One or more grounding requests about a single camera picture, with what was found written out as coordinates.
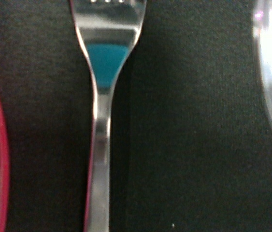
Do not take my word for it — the black tablecloth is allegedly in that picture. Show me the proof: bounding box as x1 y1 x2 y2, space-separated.
0 0 272 232

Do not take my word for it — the silver fork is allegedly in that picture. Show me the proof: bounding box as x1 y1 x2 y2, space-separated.
70 0 147 232

